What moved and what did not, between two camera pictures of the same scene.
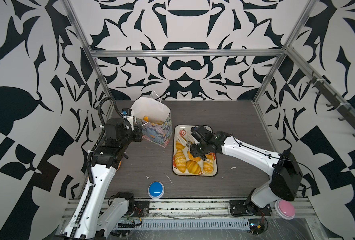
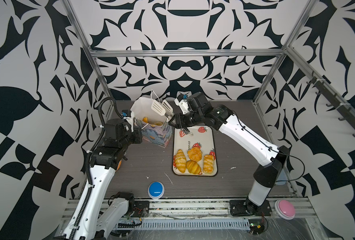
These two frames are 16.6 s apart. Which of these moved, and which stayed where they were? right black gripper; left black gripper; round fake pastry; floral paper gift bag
Moved: right black gripper
Stayed: left black gripper; floral paper gift bag; round fake pastry
